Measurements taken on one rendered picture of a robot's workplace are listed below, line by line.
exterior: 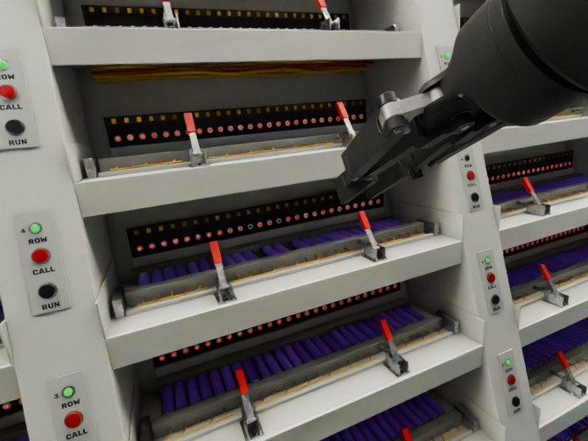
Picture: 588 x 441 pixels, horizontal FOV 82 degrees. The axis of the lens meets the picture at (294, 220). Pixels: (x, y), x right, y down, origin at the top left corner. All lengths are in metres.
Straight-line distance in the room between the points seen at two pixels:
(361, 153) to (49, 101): 0.40
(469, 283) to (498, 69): 0.56
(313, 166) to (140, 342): 0.36
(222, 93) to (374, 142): 0.54
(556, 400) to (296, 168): 0.76
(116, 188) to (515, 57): 0.44
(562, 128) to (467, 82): 0.78
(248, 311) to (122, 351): 0.17
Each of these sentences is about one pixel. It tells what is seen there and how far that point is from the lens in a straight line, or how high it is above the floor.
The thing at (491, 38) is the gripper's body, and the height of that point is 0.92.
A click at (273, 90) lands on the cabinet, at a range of 0.79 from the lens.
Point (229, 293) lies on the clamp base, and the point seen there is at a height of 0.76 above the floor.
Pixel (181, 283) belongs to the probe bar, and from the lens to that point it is 0.56.
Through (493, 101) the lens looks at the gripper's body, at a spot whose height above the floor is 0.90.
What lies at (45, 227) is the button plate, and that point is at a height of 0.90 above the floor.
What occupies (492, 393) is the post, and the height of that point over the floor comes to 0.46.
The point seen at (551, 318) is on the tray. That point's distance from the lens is 0.91.
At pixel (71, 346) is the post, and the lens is 0.52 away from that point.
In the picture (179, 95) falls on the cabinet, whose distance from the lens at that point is 0.75.
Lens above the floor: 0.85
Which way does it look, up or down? level
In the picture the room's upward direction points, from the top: 11 degrees counter-clockwise
